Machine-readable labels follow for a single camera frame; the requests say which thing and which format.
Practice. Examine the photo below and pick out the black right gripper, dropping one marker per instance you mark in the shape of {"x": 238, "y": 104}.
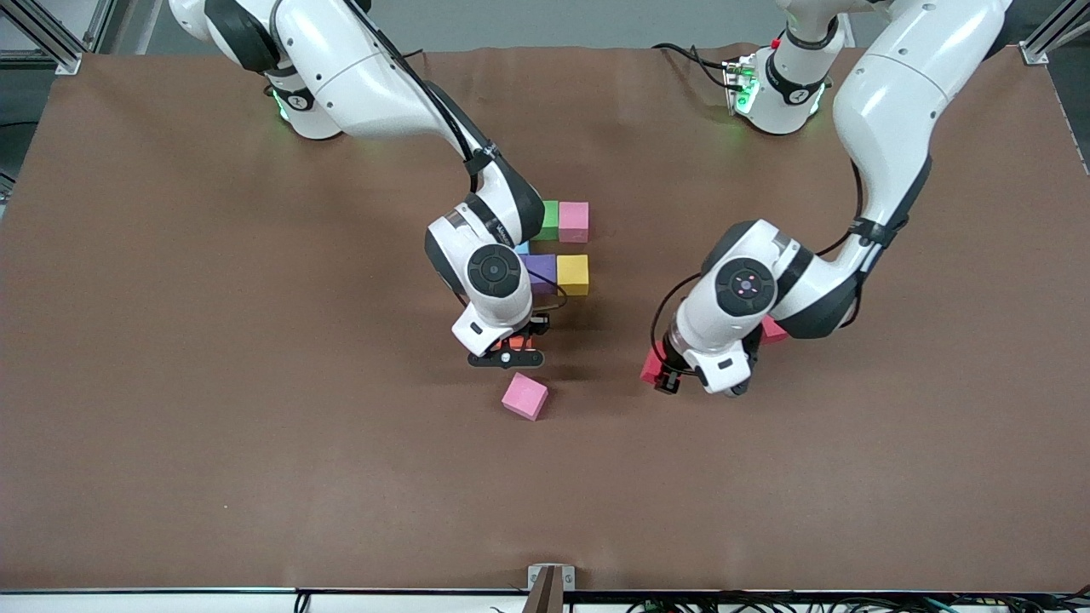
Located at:
{"x": 538, "y": 324}

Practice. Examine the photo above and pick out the orange foam cube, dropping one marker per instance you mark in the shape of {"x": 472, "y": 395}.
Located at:
{"x": 521, "y": 343}

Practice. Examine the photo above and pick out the red foam cube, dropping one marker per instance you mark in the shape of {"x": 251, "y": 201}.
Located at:
{"x": 773, "y": 330}
{"x": 651, "y": 366}

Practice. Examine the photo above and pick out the purple foam cube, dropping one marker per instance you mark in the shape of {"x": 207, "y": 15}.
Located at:
{"x": 545, "y": 271}

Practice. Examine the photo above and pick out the pink foam cube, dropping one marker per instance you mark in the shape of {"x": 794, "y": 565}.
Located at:
{"x": 574, "y": 220}
{"x": 524, "y": 394}

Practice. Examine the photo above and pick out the yellow foam cube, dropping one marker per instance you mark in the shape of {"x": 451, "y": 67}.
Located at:
{"x": 572, "y": 274}

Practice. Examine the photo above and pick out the green foam cube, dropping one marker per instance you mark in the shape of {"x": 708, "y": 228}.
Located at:
{"x": 551, "y": 220}

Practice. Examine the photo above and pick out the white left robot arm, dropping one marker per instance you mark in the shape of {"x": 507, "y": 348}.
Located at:
{"x": 745, "y": 285}

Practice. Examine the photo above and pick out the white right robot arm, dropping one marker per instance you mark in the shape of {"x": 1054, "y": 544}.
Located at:
{"x": 494, "y": 272}

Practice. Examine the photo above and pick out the brown table cover sheet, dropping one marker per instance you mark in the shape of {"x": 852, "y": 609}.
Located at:
{"x": 545, "y": 494}

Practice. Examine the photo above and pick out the grey metal bracket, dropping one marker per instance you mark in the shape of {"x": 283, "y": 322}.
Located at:
{"x": 551, "y": 583}

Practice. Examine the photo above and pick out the aluminium frame profile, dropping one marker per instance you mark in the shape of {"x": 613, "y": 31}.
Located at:
{"x": 1056, "y": 30}
{"x": 51, "y": 38}

